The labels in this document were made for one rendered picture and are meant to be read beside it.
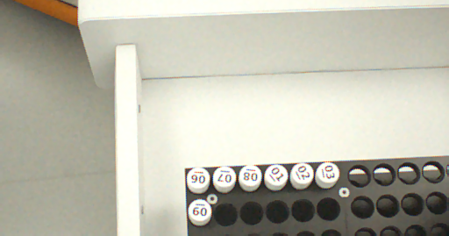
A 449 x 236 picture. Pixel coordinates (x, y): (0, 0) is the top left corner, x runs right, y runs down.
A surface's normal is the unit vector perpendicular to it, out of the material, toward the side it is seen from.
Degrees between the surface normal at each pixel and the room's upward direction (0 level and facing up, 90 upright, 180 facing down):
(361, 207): 0
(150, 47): 90
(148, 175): 0
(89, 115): 0
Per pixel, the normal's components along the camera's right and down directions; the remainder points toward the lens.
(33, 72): 0.03, -0.34
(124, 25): 0.06, 0.94
